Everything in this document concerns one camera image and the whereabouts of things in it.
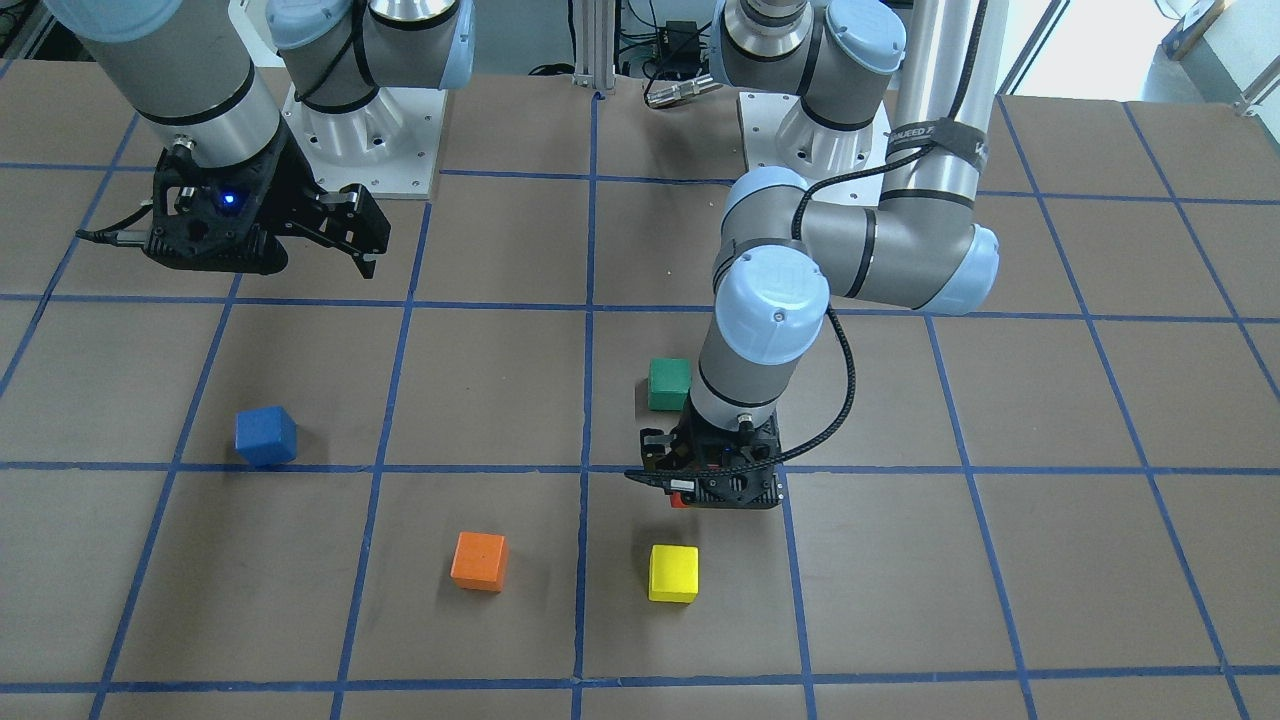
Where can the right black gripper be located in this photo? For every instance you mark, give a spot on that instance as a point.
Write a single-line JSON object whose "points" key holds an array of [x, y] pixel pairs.
{"points": [[287, 186]]}

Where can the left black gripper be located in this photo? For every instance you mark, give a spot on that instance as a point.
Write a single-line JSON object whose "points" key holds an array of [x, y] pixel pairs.
{"points": [[655, 459]]}

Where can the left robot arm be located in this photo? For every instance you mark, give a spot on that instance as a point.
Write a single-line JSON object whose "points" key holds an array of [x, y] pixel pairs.
{"points": [[888, 143]]}

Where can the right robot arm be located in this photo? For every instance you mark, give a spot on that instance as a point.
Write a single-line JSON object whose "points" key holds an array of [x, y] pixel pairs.
{"points": [[183, 65]]}

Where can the green wooden block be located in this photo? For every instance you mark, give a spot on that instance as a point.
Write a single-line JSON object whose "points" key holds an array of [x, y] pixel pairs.
{"points": [[668, 384]]}

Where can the yellow wooden block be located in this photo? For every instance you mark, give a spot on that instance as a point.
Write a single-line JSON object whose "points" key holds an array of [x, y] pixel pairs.
{"points": [[674, 573]]}

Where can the blue wooden block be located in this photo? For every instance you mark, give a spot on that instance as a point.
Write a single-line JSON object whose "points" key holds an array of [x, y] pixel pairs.
{"points": [[266, 436]]}

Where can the orange wooden block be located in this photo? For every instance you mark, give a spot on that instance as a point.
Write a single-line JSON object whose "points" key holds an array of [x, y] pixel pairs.
{"points": [[480, 561]]}

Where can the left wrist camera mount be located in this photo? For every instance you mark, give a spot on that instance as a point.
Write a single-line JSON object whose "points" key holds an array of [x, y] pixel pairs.
{"points": [[764, 492]]}

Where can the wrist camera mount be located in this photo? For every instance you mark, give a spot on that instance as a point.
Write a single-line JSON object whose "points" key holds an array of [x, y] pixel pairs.
{"points": [[764, 492], [213, 219]]}

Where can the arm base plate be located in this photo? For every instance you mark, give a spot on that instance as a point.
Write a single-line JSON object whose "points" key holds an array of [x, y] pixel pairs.
{"points": [[390, 146], [775, 133]]}

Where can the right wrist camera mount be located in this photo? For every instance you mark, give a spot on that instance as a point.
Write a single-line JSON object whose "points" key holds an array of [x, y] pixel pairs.
{"points": [[213, 219]]}

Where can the aluminium frame post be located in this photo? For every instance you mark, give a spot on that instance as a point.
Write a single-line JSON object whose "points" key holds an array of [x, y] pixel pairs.
{"points": [[594, 35]]}

